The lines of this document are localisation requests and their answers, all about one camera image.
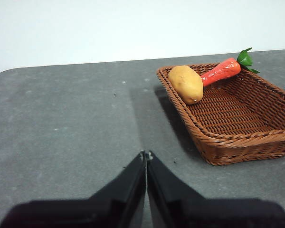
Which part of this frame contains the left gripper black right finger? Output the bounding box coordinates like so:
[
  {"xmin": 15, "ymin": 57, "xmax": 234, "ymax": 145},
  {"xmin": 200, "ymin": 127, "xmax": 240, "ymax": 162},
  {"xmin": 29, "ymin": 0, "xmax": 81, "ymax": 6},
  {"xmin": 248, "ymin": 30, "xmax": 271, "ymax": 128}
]
[{"xmin": 146, "ymin": 151, "xmax": 285, "ymax": 228}]

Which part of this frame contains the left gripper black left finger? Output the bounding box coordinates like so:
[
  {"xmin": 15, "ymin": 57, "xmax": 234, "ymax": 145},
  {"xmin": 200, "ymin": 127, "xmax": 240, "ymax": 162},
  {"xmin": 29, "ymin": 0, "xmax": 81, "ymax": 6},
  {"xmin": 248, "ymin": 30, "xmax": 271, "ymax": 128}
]
[{"xmin": 0, "ymin": 151, "xmax": 147, "ymax": 228}]

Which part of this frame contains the brown wicker basket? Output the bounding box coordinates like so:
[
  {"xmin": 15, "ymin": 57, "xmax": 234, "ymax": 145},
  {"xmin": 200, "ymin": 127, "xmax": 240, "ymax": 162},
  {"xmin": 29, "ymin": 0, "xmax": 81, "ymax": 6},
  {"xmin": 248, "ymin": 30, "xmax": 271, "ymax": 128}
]
[{"xmin": 156, "ymin": 63, "xmax": 285, "ymax": 166}]

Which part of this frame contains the yellow-brown potato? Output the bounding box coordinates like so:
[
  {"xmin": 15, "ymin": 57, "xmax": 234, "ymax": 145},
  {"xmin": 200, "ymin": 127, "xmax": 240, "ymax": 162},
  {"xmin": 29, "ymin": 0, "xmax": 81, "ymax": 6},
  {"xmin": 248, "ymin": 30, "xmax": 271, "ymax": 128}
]
[{"xmin": 168, "ymin": 65, "xmax": 204, "ymax": 105}]

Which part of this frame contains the orange carrot with green leaves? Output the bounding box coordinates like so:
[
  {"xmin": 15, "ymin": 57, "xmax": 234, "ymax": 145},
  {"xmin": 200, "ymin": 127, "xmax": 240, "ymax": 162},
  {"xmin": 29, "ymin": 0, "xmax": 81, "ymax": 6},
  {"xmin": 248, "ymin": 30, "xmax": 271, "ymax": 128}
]
[{"xmin": 199, "ymin": 47, "xmax": 261, "ymax": 86}]

